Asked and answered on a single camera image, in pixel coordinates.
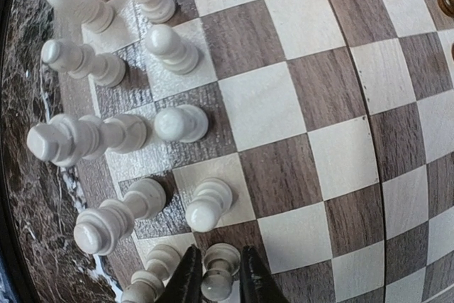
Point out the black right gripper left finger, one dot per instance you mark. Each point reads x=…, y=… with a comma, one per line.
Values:
x=185, y=284

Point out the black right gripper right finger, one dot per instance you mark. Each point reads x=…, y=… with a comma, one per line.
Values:
x=256, y=282

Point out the white chess bishop piece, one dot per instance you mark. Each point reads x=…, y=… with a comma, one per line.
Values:
x=148, y=284

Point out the white chess pawn piece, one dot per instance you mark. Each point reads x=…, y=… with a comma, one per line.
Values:
x=211, y=200

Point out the wooden chess board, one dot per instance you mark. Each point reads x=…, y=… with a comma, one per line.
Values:
x=330, y=120

